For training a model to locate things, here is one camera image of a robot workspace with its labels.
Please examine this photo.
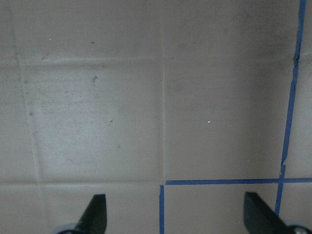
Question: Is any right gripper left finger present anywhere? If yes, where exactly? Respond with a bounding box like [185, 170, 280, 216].
[56, 194, 108, 234]

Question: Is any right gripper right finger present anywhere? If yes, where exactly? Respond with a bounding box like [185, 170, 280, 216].
[243, 192, 312, 234]

